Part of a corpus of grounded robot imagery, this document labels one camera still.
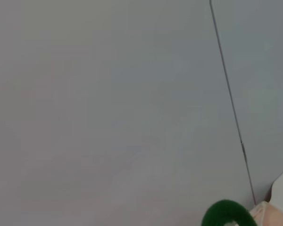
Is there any white handbag with green handles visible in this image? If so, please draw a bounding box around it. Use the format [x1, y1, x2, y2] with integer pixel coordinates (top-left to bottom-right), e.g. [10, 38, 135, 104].
[201, 199, 283, 226]

